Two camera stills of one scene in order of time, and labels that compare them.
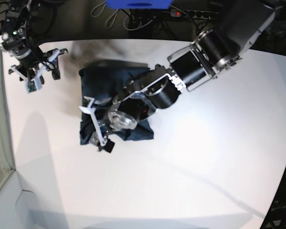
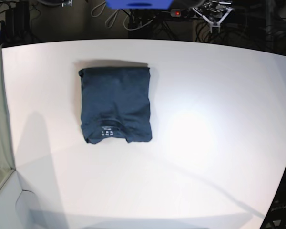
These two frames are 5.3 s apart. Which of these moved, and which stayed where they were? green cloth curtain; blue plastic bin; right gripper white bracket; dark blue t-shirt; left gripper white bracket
Moved: right gripper white bracket; left gripper white bracket
Stayed: green cloth curtain; dark blue t-shirt; blue plastic bin
